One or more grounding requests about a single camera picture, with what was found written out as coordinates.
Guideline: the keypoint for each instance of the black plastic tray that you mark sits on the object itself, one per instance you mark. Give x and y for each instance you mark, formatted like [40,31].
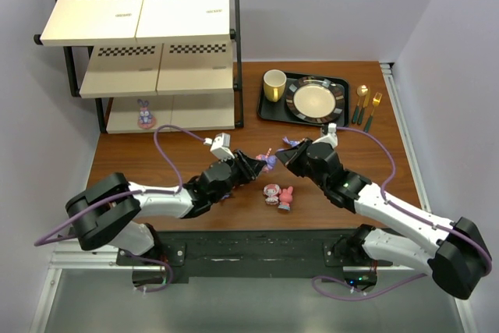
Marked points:
[278,111]

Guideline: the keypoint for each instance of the purple bunny holding cake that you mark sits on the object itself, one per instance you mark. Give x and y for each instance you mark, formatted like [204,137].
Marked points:
[291,143]

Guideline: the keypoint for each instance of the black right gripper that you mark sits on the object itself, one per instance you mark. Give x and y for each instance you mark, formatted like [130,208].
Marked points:
[297,158]

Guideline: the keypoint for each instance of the yellow ceramic mug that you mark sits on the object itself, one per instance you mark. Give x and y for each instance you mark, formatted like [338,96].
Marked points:
[274,84]

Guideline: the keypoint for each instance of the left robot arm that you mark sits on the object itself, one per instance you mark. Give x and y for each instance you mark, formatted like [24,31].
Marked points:
[103,214]

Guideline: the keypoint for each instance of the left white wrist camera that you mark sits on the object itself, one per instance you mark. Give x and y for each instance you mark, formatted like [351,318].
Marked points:
[220,146]

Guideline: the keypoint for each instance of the beige black three-tier shelf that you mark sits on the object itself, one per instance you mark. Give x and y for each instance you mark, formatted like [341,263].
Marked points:
[183,56]

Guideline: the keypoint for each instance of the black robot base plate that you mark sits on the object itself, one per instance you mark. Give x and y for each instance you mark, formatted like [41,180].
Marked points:
[257,254]

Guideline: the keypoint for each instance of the striped rim dinner plate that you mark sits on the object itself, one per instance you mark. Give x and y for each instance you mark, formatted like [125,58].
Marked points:
[315,100]

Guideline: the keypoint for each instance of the pink bunny blue skirt toy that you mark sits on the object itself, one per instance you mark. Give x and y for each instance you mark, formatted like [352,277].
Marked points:
[285,199]

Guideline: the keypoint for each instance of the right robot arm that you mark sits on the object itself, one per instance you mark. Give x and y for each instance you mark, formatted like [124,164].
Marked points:
[453,253]

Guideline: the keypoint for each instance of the purple bunny with pink bow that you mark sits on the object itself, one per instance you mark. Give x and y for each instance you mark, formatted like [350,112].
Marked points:
[146,119]

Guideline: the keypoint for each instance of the pink bunny white bonnet toy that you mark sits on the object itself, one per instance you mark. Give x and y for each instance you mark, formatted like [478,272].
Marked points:
[272,193]

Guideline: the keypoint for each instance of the gold fork green handle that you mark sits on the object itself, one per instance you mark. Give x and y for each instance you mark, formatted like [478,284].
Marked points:
[375,103]

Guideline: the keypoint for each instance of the gold spoon green handle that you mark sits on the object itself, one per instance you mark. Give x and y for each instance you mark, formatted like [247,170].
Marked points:
[361,91]

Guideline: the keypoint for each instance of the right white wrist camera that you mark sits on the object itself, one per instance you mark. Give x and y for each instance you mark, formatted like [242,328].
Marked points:
[328,134]

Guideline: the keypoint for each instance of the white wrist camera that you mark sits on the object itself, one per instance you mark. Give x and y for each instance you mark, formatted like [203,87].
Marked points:
[220,146]
[328,134]

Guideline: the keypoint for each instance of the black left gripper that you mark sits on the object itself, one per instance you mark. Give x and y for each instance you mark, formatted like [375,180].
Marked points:
[245,165]

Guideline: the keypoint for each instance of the gold knife green handle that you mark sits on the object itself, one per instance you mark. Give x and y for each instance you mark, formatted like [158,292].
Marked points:
[365,104]

